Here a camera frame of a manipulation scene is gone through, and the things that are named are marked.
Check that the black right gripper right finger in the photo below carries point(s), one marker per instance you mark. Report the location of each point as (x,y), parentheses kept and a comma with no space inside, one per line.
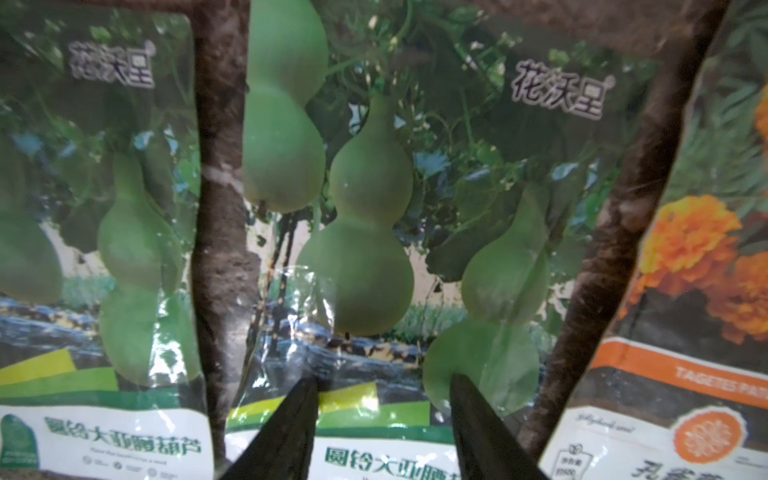
(486,449)

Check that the green pea seed packet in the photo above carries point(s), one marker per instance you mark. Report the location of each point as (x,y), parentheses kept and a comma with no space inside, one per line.
(101,375)

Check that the white green-text seed packet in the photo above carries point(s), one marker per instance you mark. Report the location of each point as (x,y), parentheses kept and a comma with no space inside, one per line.
(425,178)

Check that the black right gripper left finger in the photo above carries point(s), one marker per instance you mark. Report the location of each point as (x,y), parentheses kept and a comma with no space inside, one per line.
(283,447)

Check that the orange flower seed packet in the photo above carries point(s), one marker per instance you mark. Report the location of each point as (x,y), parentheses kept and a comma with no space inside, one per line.
(677,388)

